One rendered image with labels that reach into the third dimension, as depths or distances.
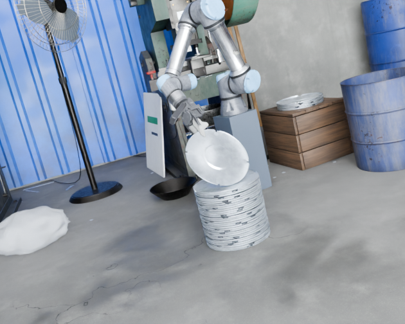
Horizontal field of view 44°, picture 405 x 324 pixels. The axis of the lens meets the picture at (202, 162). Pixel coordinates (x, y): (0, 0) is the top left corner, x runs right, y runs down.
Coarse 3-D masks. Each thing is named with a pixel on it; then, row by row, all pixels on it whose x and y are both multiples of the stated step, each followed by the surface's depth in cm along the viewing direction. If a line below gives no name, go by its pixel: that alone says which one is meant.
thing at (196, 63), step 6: (210, 54) 321; (186, 60) 329; (192, 60) 330; (198, 60) 331; (192, 66) 331; (198, 66) 332; (204, 66) 334; (192, 72) 332; (198, 72) 333; (204, 72) 334
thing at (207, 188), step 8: (248, 176) 218; (256, 176) 215; (200, 184) 222; (208, 184) 219; (232, 184) 211; (240, 184) 208; (248, 184) 206; (200, 192) 209; (208, 192) 208; (216, 192) 204
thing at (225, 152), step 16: (192, 144) 216; (208, 144) 218; (224, 144) 221; (240, 144) 224; (192, 160) 211; (208, 160) 213; (224, 160) 215; (240, 160) 219; (208, 176) 209; (224, 176) 211; (240, 176) 214
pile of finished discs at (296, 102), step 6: (294, 96) 326; (300, 96) 317; (306, 96) 311; (312, 96) 309; (318, 96) 301; (276, 102) 317; (282, 102) 315; (288, 102) 310; (294, 102) 304; (300, 102) 299; (306, 102) 298; (312, 102) 299; (318, 102) 301; (282, 108) 306; (288, 108) 302; (294, 108) 305; (300, 108) 299
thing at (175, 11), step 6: (174, 0) 330; (180, 0) 331; (186, 0) 332; (174, 6) 331; (180, 6) 332; (174, 12) 331; (180, 12) 332; (174, 18) 332; (174, 30) 335; (174, 36) 340; (192, 36) 334
